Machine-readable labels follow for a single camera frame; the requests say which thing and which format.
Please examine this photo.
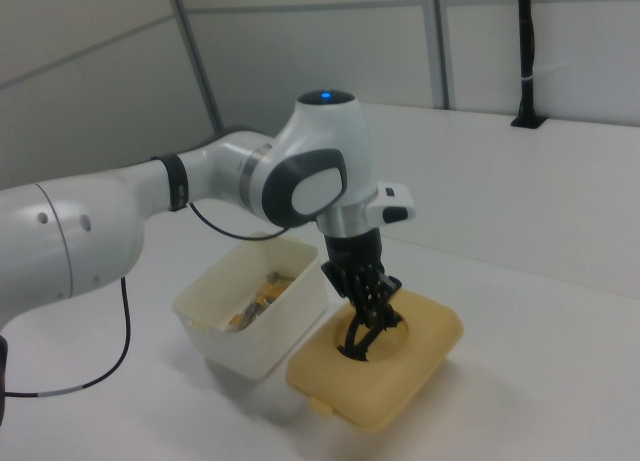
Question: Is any grey partition post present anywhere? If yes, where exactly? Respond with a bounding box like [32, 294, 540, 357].
[426, 0, 452, 110]
[164, 0, 225, 132]

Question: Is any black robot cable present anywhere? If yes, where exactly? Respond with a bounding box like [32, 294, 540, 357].
[0, 200, 297, 398]

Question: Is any black cable strap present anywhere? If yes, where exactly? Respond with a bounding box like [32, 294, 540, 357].
[160, 152, 192, 212]

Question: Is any tan tool case lid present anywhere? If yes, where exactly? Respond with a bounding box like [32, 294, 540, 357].
[285, 288, 464, 435]

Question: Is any black lid carry handle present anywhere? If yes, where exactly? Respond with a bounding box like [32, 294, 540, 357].
[337, 305, 406, 363]

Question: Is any black camera pole with clamp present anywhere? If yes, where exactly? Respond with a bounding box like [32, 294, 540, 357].
[509, 0, 547, 129]

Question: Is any yellow tool packet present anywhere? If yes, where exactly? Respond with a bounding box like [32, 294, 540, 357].
[227, 270, 296, 332]

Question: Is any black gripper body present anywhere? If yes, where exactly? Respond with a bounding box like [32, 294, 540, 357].
[323, 228, 385, 272]

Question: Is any white plastic tool case box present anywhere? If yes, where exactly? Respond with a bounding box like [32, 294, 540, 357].
[172, 230, 330, 381]

